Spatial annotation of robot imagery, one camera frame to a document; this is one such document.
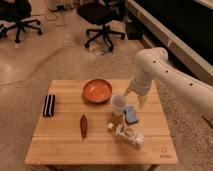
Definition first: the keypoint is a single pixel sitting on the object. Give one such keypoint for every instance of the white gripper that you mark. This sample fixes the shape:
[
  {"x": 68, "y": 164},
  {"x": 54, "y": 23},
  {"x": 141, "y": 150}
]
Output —
[{"x": 141, "y": 87}]

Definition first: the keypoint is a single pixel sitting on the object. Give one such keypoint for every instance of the orange ceramic bowl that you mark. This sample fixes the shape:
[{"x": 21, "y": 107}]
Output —
[{"x": 97, "y": 91}]

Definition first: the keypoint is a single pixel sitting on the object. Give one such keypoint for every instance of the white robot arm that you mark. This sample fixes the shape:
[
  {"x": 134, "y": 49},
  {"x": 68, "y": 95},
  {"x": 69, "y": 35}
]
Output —
[{"x": 153, "y": 63}]

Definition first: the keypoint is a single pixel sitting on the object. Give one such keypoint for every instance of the translucent plastic cup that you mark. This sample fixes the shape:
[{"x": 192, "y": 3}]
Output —
[{"x": 118, "y": 103}]

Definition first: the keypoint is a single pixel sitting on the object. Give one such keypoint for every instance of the blue sponge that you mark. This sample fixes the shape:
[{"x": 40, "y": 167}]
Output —
[{"x": 130, "y": 115}]

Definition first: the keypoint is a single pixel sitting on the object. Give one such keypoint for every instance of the clear plastic wrapped package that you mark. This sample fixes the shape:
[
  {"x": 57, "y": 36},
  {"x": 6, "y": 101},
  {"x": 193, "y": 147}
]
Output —
[{"x": 129, "y": 135}]

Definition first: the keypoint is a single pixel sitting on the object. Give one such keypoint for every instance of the small white cube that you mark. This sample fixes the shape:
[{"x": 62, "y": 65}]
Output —
[{"x": 110, "y": 126}]

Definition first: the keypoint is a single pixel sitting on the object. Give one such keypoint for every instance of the red brown chili pepper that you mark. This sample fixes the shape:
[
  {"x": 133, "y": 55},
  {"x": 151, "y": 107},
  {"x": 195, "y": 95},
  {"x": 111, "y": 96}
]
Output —
[{"x": 83, "y": 126}]

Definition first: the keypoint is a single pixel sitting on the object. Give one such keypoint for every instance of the wooden table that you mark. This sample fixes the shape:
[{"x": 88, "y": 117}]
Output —
[{"x": 57, "y": 140}]

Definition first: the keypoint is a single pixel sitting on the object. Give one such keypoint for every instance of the black office chair centre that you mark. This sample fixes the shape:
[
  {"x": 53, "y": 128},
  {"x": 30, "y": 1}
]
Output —
[{"x": 101, "y": 14}]

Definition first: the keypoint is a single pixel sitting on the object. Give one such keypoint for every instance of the black office chair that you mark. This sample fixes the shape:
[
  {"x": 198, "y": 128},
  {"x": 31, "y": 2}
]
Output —
[
  {"x": 101, "y": 14},
  {"x": 18, "y": 12}
]

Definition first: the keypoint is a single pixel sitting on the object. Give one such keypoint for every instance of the black office chair left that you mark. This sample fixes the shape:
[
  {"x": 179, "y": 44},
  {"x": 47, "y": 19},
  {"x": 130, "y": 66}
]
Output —
[{"x": 18, "y": 12}]

